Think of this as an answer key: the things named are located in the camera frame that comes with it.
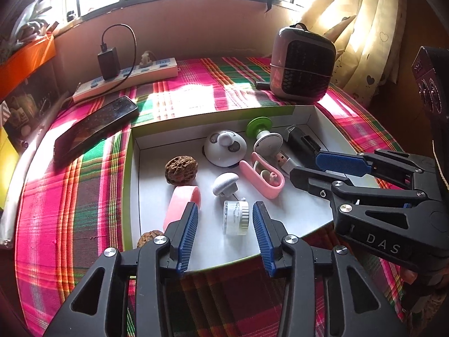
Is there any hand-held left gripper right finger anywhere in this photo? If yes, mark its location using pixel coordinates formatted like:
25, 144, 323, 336
252, 201, 409, 337

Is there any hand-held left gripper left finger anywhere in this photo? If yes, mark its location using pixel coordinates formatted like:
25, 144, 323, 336
42, 202, 199, 337

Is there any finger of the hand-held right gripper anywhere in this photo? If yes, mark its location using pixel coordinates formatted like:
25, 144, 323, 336
289, 166, 439, 226
315, 149, 437, 199

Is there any usb flash drive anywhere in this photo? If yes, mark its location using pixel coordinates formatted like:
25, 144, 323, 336
274, 151, 299, 175

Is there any small clear plastic jar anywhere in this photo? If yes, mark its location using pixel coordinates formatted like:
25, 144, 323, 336
223, 199, 250, 236

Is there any pink flat-top holder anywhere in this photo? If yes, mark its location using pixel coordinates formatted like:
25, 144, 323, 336
163, 185, 201, 230

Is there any small brown walnut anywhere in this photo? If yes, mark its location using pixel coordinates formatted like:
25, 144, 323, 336
137, 230, 165, 248

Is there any pink loop clip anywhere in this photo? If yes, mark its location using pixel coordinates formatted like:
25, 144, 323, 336
239, 152, 285, 200

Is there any green and white suction holder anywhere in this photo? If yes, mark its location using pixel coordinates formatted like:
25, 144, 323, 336
246, 117, 283, 153

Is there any grey mushroom-shaped knob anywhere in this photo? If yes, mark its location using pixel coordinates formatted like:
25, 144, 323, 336
213, 173, 239, 197

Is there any large brown walnut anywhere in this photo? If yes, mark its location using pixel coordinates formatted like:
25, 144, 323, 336
165, 155, 199, 185

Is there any green and white cardboard box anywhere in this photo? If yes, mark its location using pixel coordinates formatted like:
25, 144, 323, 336
121, 103, 381, 272

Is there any white panda-face holder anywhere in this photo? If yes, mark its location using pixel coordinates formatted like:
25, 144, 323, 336
204, 131, 247, 167

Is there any small grey space heater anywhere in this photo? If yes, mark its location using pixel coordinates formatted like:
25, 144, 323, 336
269, 23, 336, 103

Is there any pink green plaid tablecloth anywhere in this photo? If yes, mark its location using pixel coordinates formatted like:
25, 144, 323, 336
14, 56, 418, 337

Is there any cream heart-print curtain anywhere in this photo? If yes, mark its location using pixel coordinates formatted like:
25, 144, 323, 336
302, 0, 418, 109

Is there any black smartphone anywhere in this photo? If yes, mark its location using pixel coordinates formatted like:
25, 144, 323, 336
53, 95, 140, 164

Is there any white power strip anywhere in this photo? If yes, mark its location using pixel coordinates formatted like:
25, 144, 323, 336
72, 57, 178, 104

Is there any white shelf board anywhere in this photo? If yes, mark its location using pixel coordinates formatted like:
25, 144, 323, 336
0, 91, 71, 250

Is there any black charger block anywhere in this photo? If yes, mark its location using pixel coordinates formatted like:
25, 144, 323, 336
97, 47, 122, 81

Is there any yellow cardboard box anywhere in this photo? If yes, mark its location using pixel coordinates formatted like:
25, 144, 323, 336
0, 126, 20, 211

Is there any clear plastic container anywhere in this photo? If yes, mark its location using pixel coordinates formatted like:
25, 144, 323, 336
0, 60, 62, 127

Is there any orange box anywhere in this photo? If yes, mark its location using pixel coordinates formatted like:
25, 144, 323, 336
0, 35, 57, 92

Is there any pile of assorted clutter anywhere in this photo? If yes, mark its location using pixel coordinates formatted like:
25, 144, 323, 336
0, 0, 53, 57

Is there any black charger cable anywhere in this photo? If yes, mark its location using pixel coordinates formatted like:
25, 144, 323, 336
75, 24, 137, 104

